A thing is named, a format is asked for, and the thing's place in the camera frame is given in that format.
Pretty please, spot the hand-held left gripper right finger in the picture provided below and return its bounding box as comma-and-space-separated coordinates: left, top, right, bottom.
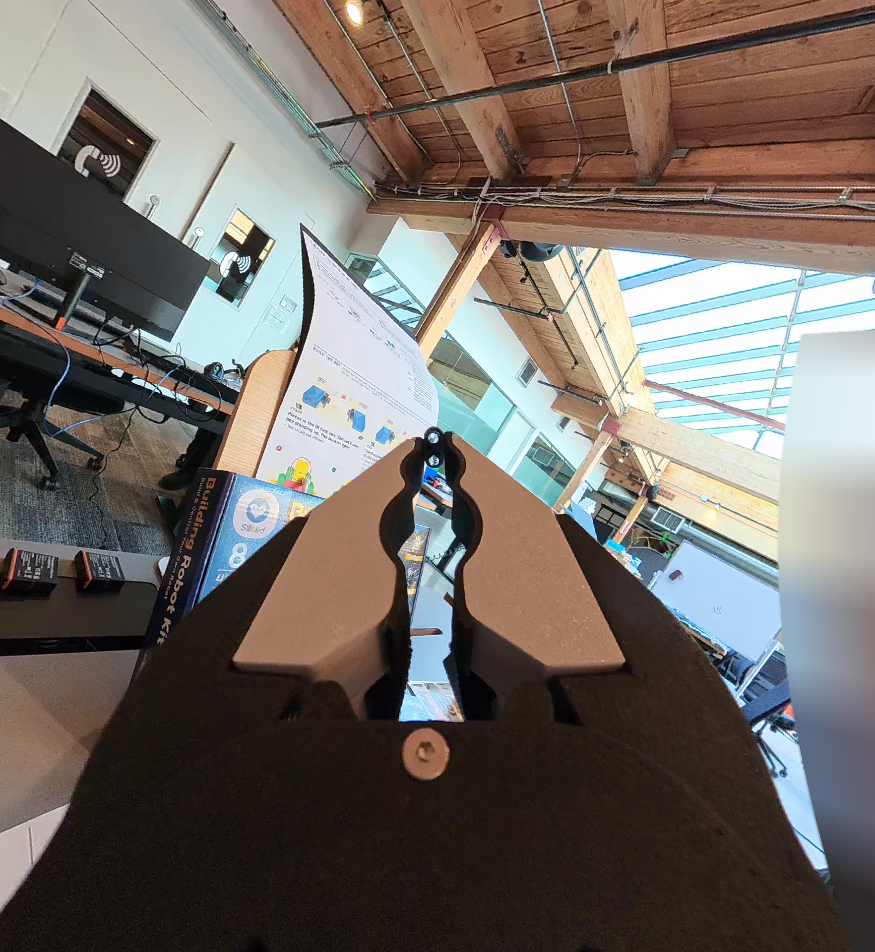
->
441, 433, 626, 721

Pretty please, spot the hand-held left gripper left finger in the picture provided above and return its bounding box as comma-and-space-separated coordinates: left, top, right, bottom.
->
233, 437, 428, 721

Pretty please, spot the wooden office desk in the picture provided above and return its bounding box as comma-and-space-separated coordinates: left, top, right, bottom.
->
417, 476, 459, 516

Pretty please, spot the wooden monitor desk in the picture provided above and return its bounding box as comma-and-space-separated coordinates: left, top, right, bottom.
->
0, 249, 239, 447

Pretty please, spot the grey desk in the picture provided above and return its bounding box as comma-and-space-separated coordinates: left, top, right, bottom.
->
0, 533, 457, 852

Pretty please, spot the blue robot kit box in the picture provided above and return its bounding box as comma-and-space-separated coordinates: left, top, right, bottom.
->
138, 469, 433, 670

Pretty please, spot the whiteboard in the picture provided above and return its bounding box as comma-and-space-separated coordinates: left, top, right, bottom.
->
649, 539, 782, 660

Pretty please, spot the wooden stand board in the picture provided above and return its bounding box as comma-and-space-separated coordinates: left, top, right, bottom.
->
214, 350, 299, 478

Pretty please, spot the white instruction sheet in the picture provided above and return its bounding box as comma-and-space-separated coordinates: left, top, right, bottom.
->
255, 223, 442, 501

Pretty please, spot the black flat device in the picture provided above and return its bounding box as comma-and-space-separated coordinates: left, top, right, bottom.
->
0, 576, 162, 660

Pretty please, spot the black swivel chair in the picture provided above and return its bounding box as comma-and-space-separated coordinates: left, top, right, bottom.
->
0, 327, 127, 492

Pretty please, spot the phone icon door window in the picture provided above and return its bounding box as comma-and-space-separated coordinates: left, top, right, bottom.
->
209, 207, 277, 309
57, 84, 159, 203

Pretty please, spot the black computer monitor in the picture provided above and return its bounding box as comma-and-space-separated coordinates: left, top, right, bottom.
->
0, 115, 212, 345

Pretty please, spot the black camera battery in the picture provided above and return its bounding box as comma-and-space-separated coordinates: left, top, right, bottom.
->
73, 549, 130, 594
0, 546, 61, 597

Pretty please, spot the blue network cable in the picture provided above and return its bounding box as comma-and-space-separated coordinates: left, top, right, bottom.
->
2, 286, 186, 441

